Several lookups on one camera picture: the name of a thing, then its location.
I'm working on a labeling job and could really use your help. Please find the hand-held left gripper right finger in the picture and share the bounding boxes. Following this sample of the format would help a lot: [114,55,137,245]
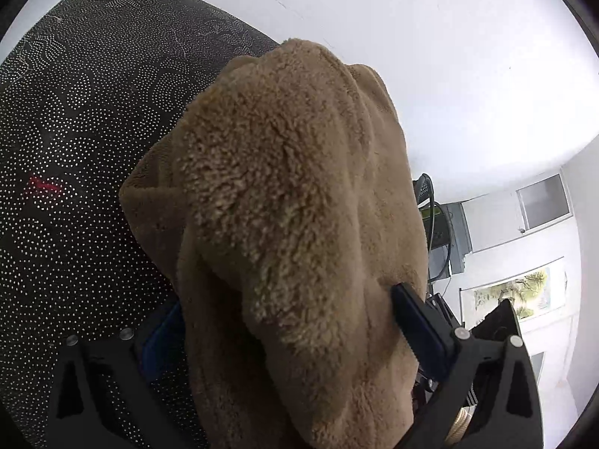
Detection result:
[392,283,544,449]

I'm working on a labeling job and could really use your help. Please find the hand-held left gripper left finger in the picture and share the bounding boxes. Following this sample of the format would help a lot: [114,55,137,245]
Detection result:
[56,302,207,449]

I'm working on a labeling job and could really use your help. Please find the brown fleece garment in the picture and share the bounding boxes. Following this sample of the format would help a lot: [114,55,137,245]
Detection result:
[119,37,429,449]

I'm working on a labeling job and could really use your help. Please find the beige rolls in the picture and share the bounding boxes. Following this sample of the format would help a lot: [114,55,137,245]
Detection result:
[444,407,473,445]

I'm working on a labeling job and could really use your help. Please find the window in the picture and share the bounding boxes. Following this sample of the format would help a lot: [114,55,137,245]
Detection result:
[516,174,571,231]

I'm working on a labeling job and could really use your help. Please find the black mesh chair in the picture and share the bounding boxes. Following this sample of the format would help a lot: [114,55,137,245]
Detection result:
[414,173,434,207]

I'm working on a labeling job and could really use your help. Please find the black dotted mat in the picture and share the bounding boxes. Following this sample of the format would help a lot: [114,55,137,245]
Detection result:
[0,0,282,449]

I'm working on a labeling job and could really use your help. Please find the wall picture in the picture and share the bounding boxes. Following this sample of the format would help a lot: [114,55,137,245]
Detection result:
[459,257,567,328]

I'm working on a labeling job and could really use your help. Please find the grey equipment cabinet with cables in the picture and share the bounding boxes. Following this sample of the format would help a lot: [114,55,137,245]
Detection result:
[428,201,471,281]

